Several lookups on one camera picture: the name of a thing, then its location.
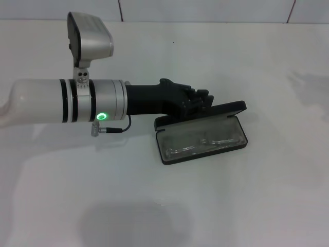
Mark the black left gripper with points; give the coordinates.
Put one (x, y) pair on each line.
(149, 100)

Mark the black glasses case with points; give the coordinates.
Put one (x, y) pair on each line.
(226, 106)

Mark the clear transparent glasses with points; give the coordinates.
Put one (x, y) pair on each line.
(218, 142)

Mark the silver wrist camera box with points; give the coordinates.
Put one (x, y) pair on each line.
(92, 38)

